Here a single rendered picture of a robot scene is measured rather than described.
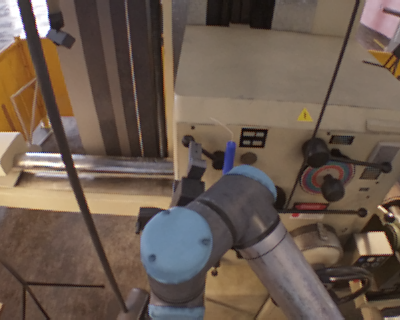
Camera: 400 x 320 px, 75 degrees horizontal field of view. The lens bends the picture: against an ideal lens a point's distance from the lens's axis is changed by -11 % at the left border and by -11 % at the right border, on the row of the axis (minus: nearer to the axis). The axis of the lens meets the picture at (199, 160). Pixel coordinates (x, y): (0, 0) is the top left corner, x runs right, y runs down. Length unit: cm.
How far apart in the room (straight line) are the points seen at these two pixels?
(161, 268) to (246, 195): 16
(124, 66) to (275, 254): 119
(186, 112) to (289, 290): 49
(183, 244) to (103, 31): 117
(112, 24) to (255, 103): 82
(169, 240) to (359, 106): 69
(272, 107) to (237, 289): 129
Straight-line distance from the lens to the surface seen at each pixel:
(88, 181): 154
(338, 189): 88
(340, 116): 86
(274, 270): 48
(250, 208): 43
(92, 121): 169
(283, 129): 79
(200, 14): 131
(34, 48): 46
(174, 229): 37
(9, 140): 166
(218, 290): 184
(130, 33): 138
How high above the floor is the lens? 230
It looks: 43 degrees down
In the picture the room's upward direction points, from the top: 3 degrees clockwise
